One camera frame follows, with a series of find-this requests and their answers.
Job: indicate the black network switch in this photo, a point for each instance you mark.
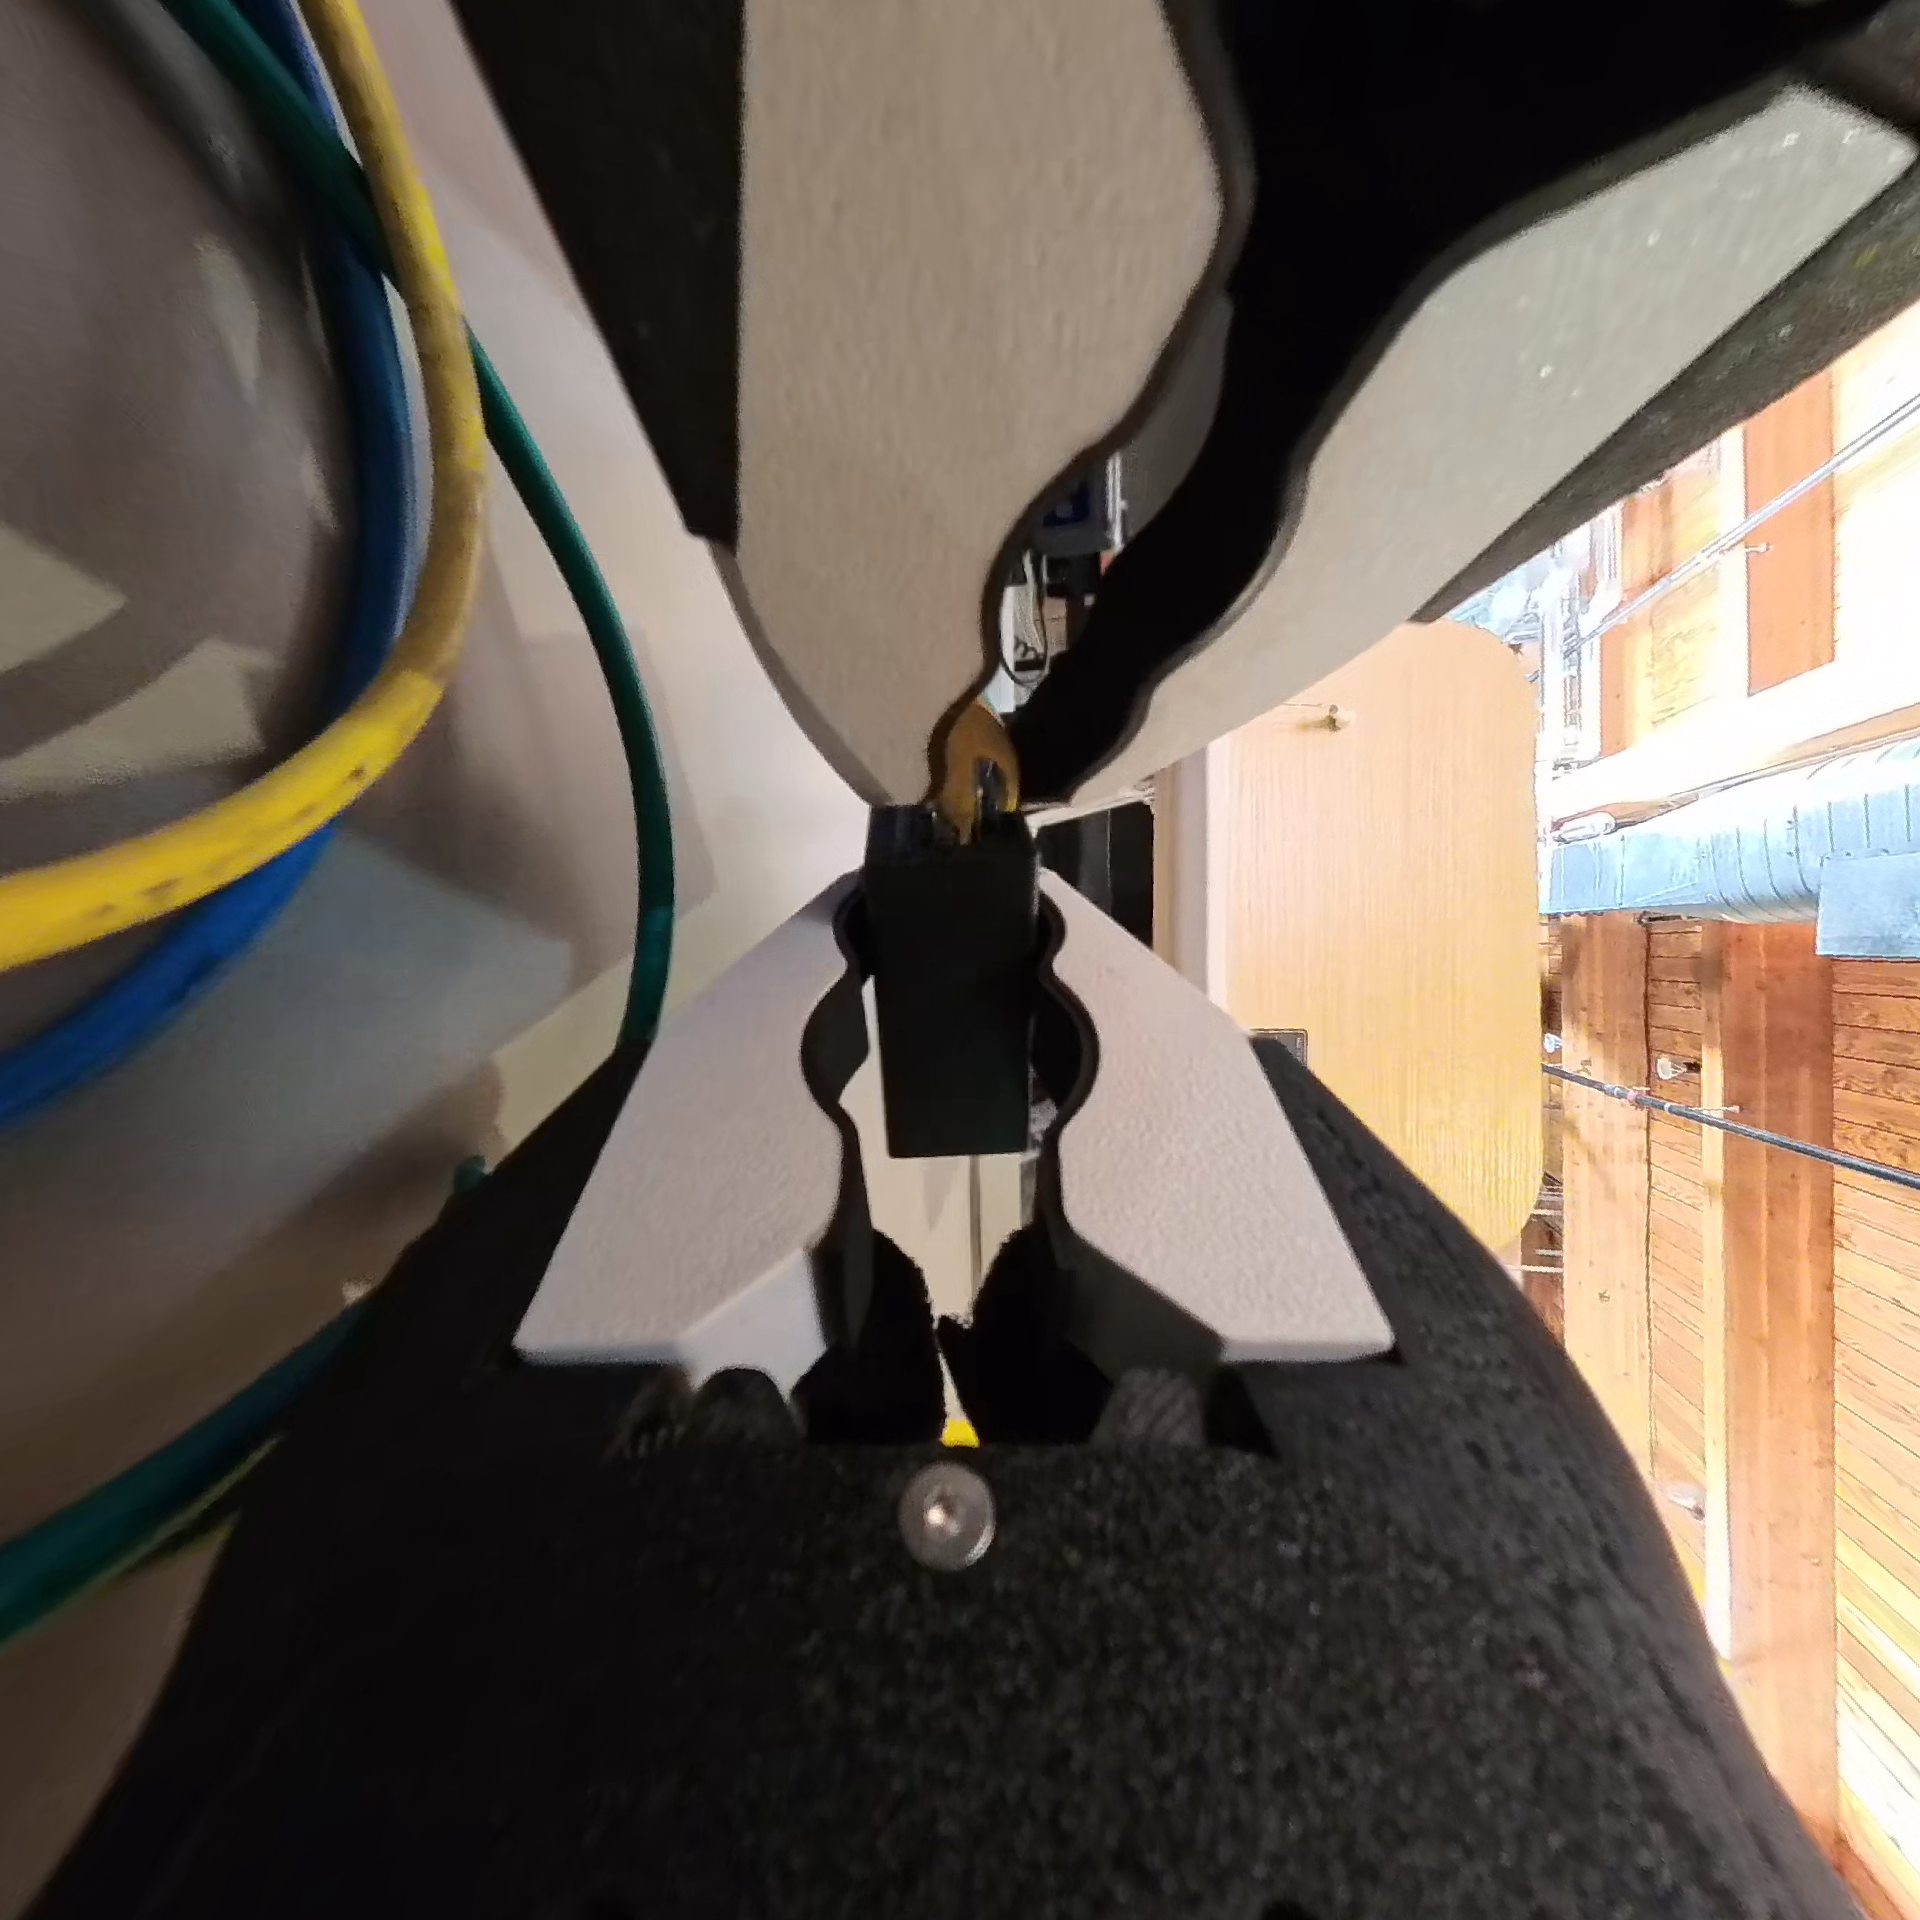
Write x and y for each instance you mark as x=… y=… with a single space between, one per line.
x=955 y=974

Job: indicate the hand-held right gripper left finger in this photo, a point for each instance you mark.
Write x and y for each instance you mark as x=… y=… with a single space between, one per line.
x=706 y=1170

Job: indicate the silver ventilation duct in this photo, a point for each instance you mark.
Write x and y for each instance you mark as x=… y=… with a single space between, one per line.
x=1694 y=861

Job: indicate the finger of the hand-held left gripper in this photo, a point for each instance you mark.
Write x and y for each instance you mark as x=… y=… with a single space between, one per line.
x=932 y=299
x=1501 y=389

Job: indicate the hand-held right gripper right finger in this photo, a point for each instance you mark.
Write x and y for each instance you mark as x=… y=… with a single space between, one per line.
x=1200 y=1185

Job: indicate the wooden stand board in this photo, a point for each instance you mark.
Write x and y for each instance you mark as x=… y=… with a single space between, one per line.
x=1382 y=931

